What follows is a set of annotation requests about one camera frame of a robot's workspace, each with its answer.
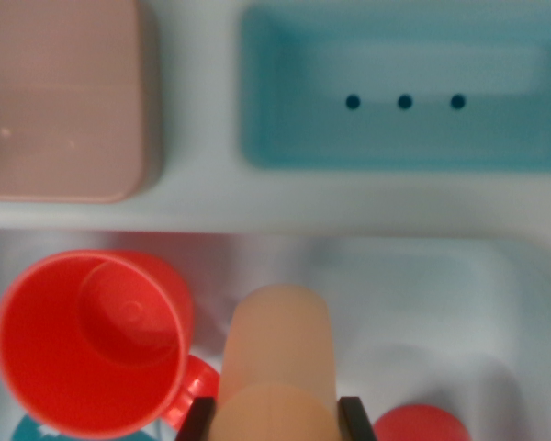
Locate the cream toy detergent bottle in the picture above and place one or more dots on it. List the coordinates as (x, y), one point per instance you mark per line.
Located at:
(280, 344)

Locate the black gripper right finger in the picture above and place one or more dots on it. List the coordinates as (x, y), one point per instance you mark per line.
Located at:
(356, 422)

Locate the teal toy dish brush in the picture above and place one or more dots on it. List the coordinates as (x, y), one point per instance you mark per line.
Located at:
(27, 432)

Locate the coral toy mug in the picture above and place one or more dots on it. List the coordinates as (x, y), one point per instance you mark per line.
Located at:
(73, 344)

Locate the coral toy tumbler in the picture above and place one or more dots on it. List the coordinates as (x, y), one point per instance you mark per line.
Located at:
(418, 425)

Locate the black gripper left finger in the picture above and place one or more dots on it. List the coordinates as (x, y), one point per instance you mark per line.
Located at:
(197, 422)

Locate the light blue toy sink unit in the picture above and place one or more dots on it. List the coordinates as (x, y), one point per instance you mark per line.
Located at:
(303, 211)

